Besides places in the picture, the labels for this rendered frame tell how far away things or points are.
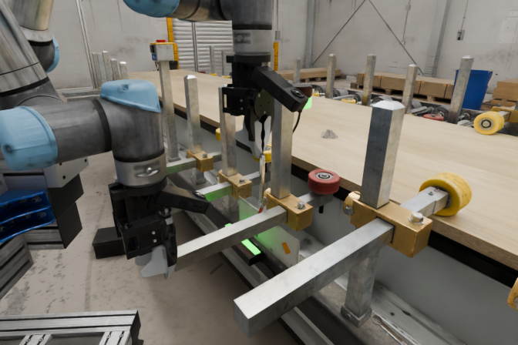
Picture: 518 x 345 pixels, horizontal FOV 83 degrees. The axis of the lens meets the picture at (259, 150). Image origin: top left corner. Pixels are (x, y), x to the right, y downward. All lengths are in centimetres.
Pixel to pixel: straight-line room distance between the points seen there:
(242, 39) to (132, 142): 26
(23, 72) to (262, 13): 37
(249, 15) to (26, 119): 36
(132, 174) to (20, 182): 46
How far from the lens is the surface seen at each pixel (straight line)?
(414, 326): 86
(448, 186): 68
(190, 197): 54
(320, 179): 75
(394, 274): 89
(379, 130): 49
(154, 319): 167
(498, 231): 72
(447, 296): 84
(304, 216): 70
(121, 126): 43
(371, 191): 53
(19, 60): 53
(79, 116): 43
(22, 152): 42
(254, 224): 66
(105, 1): 850
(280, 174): 70
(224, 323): 159
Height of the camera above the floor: 124
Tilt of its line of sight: 21 degrees down
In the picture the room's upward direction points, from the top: straight up
